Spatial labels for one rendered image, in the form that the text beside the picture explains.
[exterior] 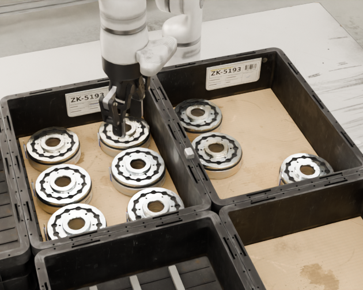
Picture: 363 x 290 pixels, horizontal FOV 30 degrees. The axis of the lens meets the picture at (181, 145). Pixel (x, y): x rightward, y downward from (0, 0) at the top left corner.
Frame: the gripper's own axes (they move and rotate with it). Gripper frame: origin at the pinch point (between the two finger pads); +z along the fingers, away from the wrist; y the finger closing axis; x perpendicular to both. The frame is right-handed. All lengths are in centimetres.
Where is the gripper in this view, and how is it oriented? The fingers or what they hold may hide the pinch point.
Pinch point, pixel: (128, 119)
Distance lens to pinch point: 116.2
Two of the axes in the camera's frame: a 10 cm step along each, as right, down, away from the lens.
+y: -4.4, 6.0, -6.7
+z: -0.2, 7.4, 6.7
